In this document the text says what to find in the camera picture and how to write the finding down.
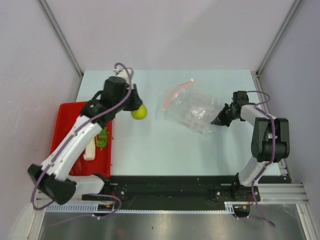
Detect clear zip top bag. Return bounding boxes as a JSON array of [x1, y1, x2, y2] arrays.
[[162, 78, 222, 136]]

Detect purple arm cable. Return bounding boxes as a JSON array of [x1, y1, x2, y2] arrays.
[[30, 62, 133, 226], [246, 90, 278, 228]]

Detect aluminium frame rail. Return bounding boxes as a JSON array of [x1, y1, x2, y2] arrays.
[[36, 183, 311, 203]]

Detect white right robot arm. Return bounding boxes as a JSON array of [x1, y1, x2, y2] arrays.
[[210, 90, 290, 201]]

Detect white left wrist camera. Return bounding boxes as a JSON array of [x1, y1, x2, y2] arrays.
[[113, 67, 134, 88]]

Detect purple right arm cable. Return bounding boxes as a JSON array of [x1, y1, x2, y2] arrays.
[[246, 90, 278, 228]]

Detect green fake grapes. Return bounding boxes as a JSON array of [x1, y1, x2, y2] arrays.
[[95, 126, 109, 151]]

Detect green fake pear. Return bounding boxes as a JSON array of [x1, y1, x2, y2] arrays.
[[131, 104, 148, 120]]

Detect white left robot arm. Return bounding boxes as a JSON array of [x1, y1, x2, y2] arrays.
[[27, 72, 143, 205]]

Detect red fake lobster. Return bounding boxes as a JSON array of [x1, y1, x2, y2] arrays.
[[69, 159, 86, 176]]

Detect white cable duct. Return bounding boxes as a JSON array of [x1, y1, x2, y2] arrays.
[[46, 201, 251, 214]]

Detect red plastic bin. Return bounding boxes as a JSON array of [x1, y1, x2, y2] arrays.
[[50, 101, 113, 177]]

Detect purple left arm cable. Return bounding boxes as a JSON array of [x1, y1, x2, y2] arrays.
[[30, 62, 133, 226]]

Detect green fake vegetable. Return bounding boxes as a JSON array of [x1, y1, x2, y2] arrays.
[[83, 138, 96, 161]]

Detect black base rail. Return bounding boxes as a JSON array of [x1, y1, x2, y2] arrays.
[[81, 175, 292, 211]]

